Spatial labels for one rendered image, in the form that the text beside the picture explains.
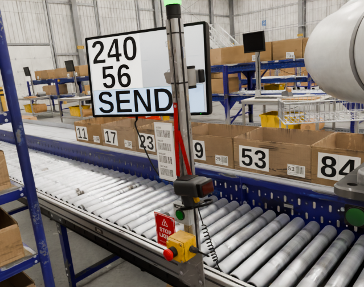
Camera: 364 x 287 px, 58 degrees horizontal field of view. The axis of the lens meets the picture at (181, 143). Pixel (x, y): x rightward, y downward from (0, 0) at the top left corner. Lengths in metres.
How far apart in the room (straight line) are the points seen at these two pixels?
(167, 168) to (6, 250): 0.51
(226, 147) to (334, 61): 1.19
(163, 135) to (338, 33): 0.67
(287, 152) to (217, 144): 0.38
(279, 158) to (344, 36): 1.06
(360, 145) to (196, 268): 0.96
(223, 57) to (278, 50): 1.26
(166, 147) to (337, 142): 0.94
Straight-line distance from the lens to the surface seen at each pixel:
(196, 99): 1.11
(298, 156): 1.50
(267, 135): 1.88
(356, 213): 1.41
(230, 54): 7.11
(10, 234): 1.02
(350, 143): 1.72
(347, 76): 0.53
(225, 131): 2.03
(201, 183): 0.94
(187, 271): 1.22
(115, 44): 1.26
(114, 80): 1.26
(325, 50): 0.57
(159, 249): 1.32
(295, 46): 6.41
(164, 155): 1.09
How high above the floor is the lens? 1.41
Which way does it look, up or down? 13 degrees down
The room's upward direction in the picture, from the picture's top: 5 degrees counter-clockwise
